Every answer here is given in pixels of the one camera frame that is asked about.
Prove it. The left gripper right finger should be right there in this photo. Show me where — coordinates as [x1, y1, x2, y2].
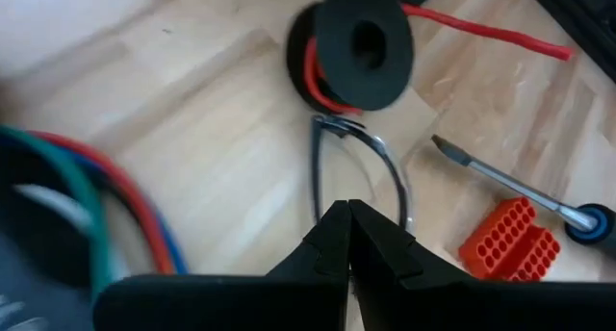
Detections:
[348, 198, 616, 331]

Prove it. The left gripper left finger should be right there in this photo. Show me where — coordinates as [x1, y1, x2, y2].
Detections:
[92, 199, 352, 331]

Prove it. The red spool wire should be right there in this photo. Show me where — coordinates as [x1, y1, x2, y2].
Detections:
[301, 2, 576, 117]

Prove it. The red bit holder block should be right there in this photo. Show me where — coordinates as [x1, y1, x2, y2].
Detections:
[456, 195, 563, 283]

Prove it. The blue wire coil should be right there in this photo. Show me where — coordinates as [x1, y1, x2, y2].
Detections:
[71, 146, 190, 275]

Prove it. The blue black handled screwdriver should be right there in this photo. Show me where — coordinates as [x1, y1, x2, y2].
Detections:
[428, 133, 616, 248]

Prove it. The red wire coil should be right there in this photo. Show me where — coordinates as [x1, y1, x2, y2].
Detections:
[27, 130, 178, 275]

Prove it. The green wire coil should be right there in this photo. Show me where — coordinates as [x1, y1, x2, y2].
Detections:
[0, 125, 116, 304]

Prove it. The white wire coil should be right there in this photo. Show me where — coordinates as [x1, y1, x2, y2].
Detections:
[13, 183, 93, 227]

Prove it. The black aluminium table frame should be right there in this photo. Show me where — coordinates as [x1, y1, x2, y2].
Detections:
[523, 0, 616, 83]

